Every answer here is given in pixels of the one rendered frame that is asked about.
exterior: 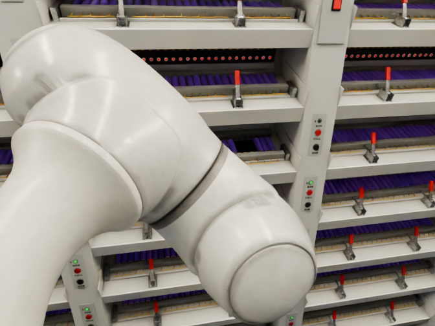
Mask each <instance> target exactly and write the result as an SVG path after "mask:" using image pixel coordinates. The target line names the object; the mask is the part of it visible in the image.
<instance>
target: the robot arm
mask: <svg viewBox="0 0 435 326"><path fill-rule="evenodd" d="M0 87H1V94H2V97H3V101H4V104H5V107H6V110H7V112H8V114H9V115H10V116H11V118H12V119H13V120H14V121H15V122H16V123H17V124H18V125H19V126H20V128H19V129H18V130H17V131H16V132H15V133H14V135H13V136H12V140H11V148H12V154H13V158H14V164H13V167H12V171H11V173H10V175H9V177H8V178H7V180H6V181H5V183H4V184H3V185H2V186H1V187H0V326H43V323H44V320H45V314H46V311H47V307H48V304H49V300H50V297H51V294H52V292H53V290H54V287H55V285H56V282H57V280H58V278H59V277H60V275H61V273H62V272H63V270H64V268H65V267H66V265H67V263H68V262H69V261H70V260H71V258H72V257H73V255H74V254H75V253H77V251H78V250H79V249H80V248H81V247H82V246H83V245H84V244H85V243H86V242H88V241H89V240H90V239H92V238H93V237H95V236H96V235H99V234H102V233H106V232H123V231H126V230H129V229H130V228H132V227H133V226H134V225H135V223H136V222H137V221H138V220H139V219H142V220H143V221H144V222H146V223H147V224H148V225H150V226H151V227H152V228H153V229H154V230H155V231H156V232H158V233H159V234H160V235H161V236H162V237H163V238H164V239H165V240H166V241H167V243H168V244H169V245H170V246H171V247H172V248H173V249H174V250H175V251H176V252H177V254H178V255H179V257H180V258H181V259H182V260H183V261H184V263H185V264H186V266H187V267H188V269H189V270H190V271H191V273H193V274H195V275H196V276H198V278H199V281H200V283H201V284H202V286H203V288H204V289H205V290H206V291H207V293H208V294H209V295H210V296H211V297H212V299H213V300H214V301H215V302H216V303H217V304H218V305H219V306H220V307H221V308H222V309H224V310H225V311H226V312H228V313H229V314H230V315H231V316H233V317H234V318H236V319H237V320H239V321H242V322H243V323H249V324H260V325H262V324H265V323H271V322H274V321H276V320H279V319H280V318H281V317H283V316H285V315H286V314H288V313H289V312H291V311H292V310H293V309H294V308H295V307H296V306H297V305H298V304H299V303H300V302H301V301H302V300H303V299H304V298H305V296H306V294H307V293H308V292H309V290H310V288H311V287H312V286H313V284H314V282H315V279H316V276H317V260H316V257H315V251H314V248H313V245H312V242H311V239H310V238H309V235H308V233H307V230H306V229H305V227H304V225H303V223H302V221H301V220H300V218H299V216H298V215H297V214H296V213H295V211H294V210H293V209H292V208H291V207H290V205H288V203H286V202H285V201H284V200H283V198H281V197H280V196H279V195H278V192H277V191H276V190H275V189H274V188H273V187H272V186H271V185H270V184H269V183H268V182H267V181H265V180H264V179H263V178H261V177H260V176H259V175H258V174H257V173H256V172H254V171H253V170H252V169H251V168H250V167H248V165H246V164H245V163H244V162H243V161H242V160H240V159H239V158H238V157H237V156H236V155H235V154H234V153H233V152H232V151H231V150H230V149H229V148H228V147H227V146H226V145H225V144H224V143H222V142H221V140H220V139H219V138H218V137H217V136H216V135H215V134H214V133H213V132H212V131H211V130H210V128H209V127H208V126H207V124H206V123H205V121H204V120H203V118H202V117H201V115H200V114H199V113H198V112H197V111H196V110H195V109H194V108H193V107H192V106H191V105H190V104H189V103H188V102H187V101H186V100H185V99H184V98H183V96H182V95H181V94H180V93H179V92H177V91H176V90H175V89H174V88H173V87H172V86H171V85H170V84H169V83H168V82H167V81H166V80H165V79H164V78H163V77H162V76H161V75H160V74H158V73H157V72H156V71H155V70H154V69H152V68H151V67H150V66H149V65H148V64H147V63H146V62H145V61H143V60H142V59H141V58H139V57H138V56H137V55H136V54H134V53H133V52H132V51H130V50H129V49H127V48H126V47H125V46H123V45H121V44H120V43H118V42H117V41H115V40H114V39H111V38H110V37H108V36H106V35H104V34H102V33H100V32H98V31H96V30H94V29H91V28H88V27H85V26H83V25H79V24H51V25H45V26H43V27H40V28H37V29H35V30H33V31H31V32H29V33H28V34H26V35H24V36H23V37H22V38H21V39H19V40H18V41H17V42H16V43H15V44H14V45H13V46H12V47H11V49H10V50H9V51H8V52H7V54H6V56H5V58H4V60H3V66H2V68H1V71H0Z"/></svg>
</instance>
